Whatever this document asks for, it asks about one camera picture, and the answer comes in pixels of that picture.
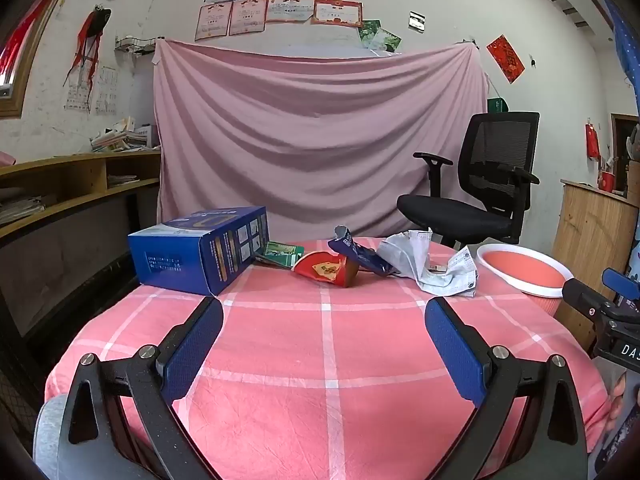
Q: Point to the green sign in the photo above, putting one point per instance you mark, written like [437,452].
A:
[497,105]

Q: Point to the group of wall certificates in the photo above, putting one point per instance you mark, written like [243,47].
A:
[280,10]

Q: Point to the red bin with white rim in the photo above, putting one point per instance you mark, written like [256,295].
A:
[520,270]

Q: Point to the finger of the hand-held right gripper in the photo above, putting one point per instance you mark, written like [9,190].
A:
[622,284]
[585,295]

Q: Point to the blue printed curtain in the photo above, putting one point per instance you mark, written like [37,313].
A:
[627,50]

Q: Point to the red cup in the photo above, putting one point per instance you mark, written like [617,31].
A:
[608,181]

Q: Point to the grey cloth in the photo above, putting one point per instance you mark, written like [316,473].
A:
[47,435]

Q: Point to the red diamond wall poster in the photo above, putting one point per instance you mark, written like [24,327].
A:
[505,58]

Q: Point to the red tassel wall ornament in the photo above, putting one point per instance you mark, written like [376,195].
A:
[96,21]

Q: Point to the wooden wall shelf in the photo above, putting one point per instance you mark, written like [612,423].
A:
[75,165]

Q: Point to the paper wall calendar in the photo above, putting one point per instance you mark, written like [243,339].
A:
[105,92]

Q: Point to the stack of books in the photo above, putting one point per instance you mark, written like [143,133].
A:
[122,137]

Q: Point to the black office chair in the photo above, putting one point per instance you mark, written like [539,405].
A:
[450,215]

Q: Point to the pink hanging cloth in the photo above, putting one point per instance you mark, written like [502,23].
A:
[300,135]

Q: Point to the pink checked tablecloth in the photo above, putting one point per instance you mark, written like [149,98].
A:
[325,360]

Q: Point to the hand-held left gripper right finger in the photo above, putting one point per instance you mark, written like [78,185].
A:
[452,345]

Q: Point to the blue cardboard box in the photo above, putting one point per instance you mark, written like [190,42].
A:
[170,260]

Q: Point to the wooden cabinet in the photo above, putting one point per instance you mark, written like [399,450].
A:
[590,230]

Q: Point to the green packet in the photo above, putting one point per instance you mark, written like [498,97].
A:
[280,254]

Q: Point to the red hanging lantern ornament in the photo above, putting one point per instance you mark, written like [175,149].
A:
[592,142]

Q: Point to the small black white picture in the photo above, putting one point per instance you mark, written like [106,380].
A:
[416,21]

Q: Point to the red paper carton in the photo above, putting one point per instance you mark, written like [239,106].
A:
[325,270]

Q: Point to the blue snack wrapper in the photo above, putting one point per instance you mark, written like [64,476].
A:
[357,252]

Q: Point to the white paper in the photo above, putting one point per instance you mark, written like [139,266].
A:
[457,275]

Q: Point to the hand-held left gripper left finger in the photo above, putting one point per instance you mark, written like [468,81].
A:
[192,347]

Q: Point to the wooden door frame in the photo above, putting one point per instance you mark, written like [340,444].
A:
[616,150]

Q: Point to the wooden window frame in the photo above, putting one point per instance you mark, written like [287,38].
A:
[20,97]

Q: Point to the green landscape photo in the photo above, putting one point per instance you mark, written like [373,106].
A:
[366,30]
[387,41]

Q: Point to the red pink window curtain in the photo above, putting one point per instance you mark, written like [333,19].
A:
[20,35]

